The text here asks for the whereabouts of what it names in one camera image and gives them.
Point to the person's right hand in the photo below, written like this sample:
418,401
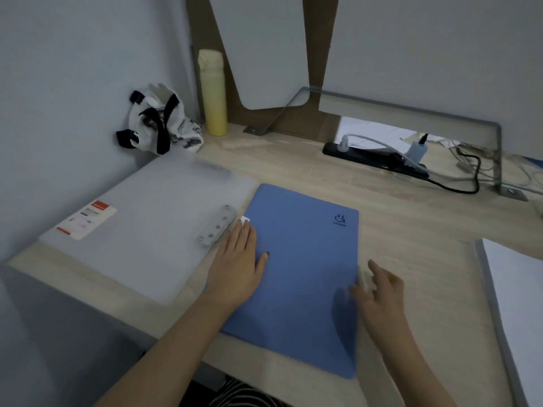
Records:
386,305

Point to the person's left hand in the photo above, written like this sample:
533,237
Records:
235,275

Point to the metal clip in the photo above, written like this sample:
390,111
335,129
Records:
216,226

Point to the blue folder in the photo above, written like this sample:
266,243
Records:
305,267

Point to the transparent folder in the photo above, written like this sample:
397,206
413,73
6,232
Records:
148,233

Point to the stack of white paper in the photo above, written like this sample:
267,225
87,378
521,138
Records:
517,300

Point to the person's left forearm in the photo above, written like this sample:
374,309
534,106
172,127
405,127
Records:
169,356

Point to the person's right forearm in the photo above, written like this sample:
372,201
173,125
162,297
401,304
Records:
415,373

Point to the striped trousers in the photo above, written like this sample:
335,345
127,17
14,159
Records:
242,398

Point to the white black printed bag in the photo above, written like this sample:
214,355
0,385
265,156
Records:
182,131

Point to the white charger adapter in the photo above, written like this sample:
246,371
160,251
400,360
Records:
416,153

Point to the black power strip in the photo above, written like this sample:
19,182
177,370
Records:
352,151

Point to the loose white papers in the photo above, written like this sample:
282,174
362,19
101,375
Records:
373,131

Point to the yellow bottle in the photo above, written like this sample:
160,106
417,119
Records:
214,97

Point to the white rounded board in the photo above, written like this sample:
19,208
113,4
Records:
263,50

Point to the brown cardboard board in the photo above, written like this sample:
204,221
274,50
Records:
320,38

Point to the large white board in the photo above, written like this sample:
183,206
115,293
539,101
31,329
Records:
424,46

